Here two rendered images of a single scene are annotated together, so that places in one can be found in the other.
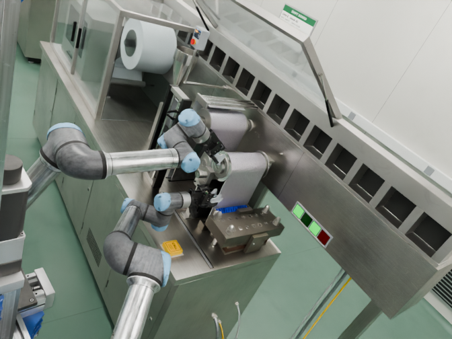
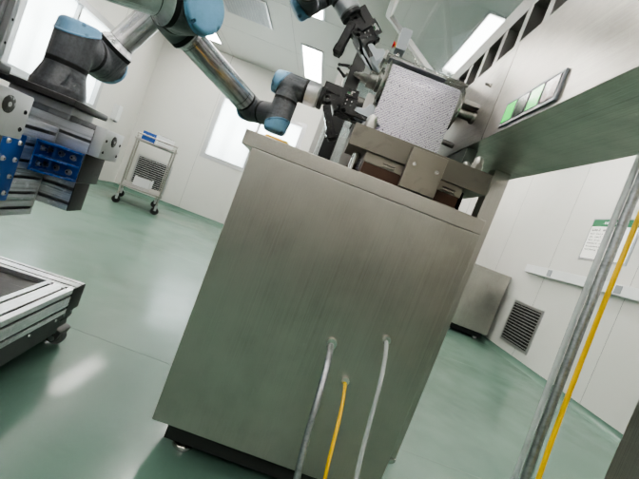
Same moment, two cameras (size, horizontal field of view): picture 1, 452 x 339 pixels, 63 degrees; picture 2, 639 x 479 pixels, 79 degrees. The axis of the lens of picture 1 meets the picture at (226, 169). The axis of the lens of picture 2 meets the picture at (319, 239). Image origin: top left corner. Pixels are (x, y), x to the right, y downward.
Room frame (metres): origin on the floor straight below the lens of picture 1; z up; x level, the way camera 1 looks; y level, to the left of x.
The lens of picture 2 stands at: (0.62, -0.91, 0.75)
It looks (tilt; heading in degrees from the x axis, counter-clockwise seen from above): 3 degrees down; 46
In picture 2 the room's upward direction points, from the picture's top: 21 degrees clockwise
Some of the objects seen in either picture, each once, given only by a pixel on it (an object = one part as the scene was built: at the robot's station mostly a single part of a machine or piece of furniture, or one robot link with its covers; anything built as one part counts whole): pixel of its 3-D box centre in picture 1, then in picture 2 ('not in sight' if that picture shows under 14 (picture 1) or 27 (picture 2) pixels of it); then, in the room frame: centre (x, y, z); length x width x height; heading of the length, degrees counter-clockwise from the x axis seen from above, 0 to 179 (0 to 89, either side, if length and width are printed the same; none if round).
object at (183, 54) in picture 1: (186, 56); not in sight; (2.12, 0.48, 1.50); 0.14 x 0.14 x 0.06
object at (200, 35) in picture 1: (198, 38); (400, 42); (1.95, 0.41, 1.66); 0.07 x 0.07 x 0.10; 47
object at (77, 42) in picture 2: not in sight; (76, 43); (0.81, 0.58, 0.98); 0.13 x 0.12 x 0.14; 45
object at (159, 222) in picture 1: (158, 216); (276, 115); (1.31, 0.19, 1.01); 0.11 x 0.08 x 0.11; 100
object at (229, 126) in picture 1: (220, 164); (399, 130); (1.73, 0.04, 1.16); 0.39 x 0.23 x 0.51; 47
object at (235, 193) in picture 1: (236, 194); (406, 131); (1.60, -0.10, 1.11); 0.23 x 0.01 x 0.18; 137
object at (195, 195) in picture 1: (198, 197); (338, 102); (1.43, 0.06, 1.12); 0.12 x 0.08 x 0.09; 137
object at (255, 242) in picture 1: (255, 243); (422, 172); (1.50, -0.29, 0.96); 0.10 x 0.03 x 0.11; 137
